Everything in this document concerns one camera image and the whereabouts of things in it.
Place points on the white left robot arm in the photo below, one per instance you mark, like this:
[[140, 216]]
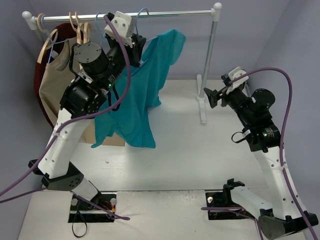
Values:
[[79, 105]]

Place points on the blue wire hanger holding top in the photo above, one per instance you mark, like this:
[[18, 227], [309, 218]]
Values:
[[53, 53]]

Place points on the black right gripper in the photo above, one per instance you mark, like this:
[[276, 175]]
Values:
[[222, 93]]

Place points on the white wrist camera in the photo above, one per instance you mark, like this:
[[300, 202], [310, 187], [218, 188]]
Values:
[[124, 25], [233, 74]]

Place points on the wooden hanger middle pair front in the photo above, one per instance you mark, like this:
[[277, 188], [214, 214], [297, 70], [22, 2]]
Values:
[[86, 32]]

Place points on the dark red garment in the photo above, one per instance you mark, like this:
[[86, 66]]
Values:
[[40, 70]]

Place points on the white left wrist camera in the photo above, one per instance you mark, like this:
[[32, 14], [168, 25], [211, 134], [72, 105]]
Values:
[[124, 25]]

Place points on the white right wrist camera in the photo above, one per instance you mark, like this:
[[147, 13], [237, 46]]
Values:
[[233, 74]]

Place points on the wooden hanger far left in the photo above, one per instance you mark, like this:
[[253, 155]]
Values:
[[51, 37]]

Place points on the metal clothes rack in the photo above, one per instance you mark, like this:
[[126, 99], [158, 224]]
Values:
[[201, 78]]

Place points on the wooden hanger middle pair back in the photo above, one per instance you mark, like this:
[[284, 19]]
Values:
[[78, 29]]

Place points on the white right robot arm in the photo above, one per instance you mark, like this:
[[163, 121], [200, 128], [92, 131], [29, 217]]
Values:
[[283, 215]]

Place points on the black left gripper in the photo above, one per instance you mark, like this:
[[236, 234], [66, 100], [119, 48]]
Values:
[[136, 50]]

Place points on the beige tank top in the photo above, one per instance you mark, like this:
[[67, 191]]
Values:
[[55, 80]]

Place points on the teal t shirt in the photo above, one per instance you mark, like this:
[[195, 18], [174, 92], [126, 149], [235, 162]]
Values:
[[131, 120]]

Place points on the wooden hanger pair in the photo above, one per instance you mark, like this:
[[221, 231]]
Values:
[[78, 29], [86, 32]]

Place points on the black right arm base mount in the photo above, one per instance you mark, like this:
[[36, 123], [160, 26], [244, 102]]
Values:
[[222, 199]]

